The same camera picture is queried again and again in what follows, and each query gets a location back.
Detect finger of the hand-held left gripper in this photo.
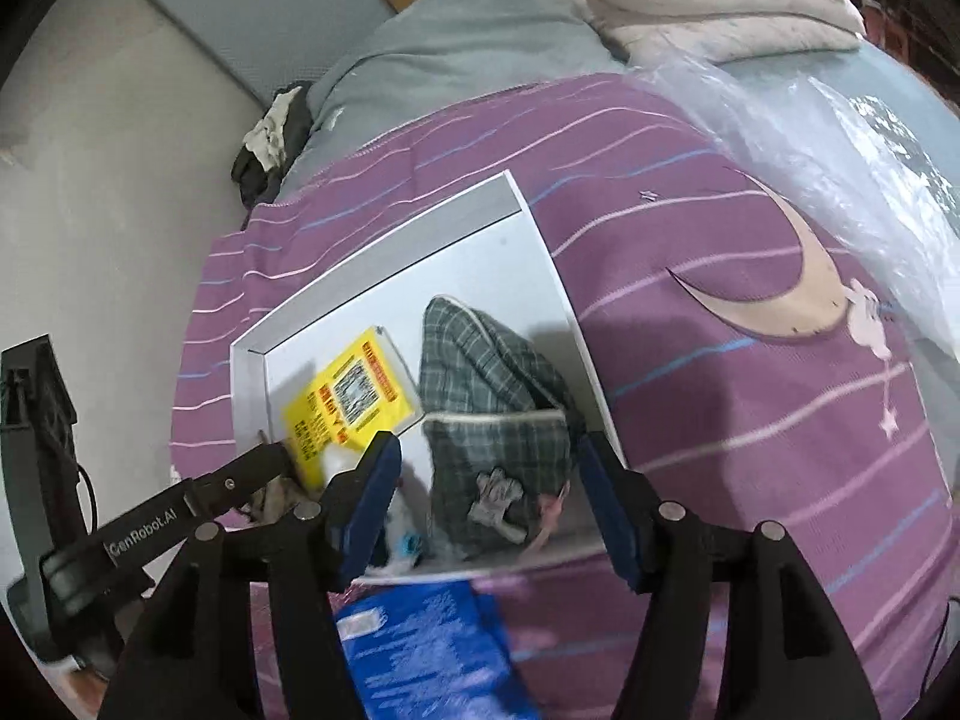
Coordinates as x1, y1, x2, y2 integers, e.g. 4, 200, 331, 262
184, 439, 295, 520

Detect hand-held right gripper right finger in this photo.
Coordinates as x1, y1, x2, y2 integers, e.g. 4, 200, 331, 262
576, 431, 882, 720

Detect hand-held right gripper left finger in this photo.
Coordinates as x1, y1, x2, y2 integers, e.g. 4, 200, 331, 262
97, 431, 406, 720

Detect yellow printed packet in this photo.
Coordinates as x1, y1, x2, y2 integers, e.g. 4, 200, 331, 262
283, 326, 425, 488

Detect blue printed packet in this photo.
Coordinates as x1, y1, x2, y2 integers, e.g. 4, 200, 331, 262
334, 581, 541, 720

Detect green plaid pouch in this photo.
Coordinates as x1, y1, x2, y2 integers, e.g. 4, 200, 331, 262
418, 296, 593, 563

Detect white shallow box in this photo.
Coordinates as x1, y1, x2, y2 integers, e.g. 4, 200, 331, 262
229, 171, 638, 586

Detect white plush toy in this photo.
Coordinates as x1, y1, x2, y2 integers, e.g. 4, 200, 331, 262
379, 461, 436, 578

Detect purple striped blanket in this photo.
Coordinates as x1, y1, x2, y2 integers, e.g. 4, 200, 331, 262
169, 71, 957, 720

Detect black stand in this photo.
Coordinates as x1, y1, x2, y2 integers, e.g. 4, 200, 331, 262
0, 337, 102, 661

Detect dark crumpled clothes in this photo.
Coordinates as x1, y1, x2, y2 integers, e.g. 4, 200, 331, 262
231, 81, 316, 207

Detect clear plastic bag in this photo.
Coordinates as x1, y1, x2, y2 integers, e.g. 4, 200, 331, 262
622, 52, 960, 361

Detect grey blanket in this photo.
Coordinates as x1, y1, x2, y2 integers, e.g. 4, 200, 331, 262
304, 0, 638, 181

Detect beige folded quilt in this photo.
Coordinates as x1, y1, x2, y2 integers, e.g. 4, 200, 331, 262
529, 0, 871, 65

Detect light blue bed sheet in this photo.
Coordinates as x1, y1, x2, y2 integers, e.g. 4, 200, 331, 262
847, 34, 960, 188

